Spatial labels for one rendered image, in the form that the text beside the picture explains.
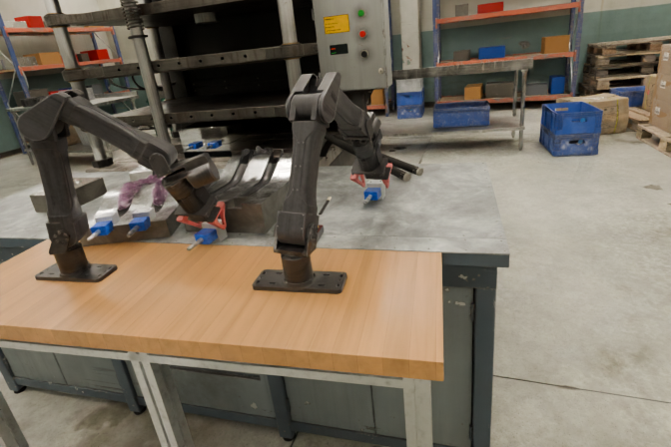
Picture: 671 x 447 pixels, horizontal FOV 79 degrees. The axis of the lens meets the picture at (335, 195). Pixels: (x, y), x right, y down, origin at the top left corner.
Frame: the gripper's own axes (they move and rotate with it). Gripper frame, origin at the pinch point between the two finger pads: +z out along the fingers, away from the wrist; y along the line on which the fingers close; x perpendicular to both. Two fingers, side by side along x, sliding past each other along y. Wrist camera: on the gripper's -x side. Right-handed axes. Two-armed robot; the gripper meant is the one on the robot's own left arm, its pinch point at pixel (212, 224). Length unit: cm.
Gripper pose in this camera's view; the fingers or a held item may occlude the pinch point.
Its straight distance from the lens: 117.0
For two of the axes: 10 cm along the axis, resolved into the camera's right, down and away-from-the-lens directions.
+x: -2.5, 7.7, -5.8
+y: -9.3, -0.3, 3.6
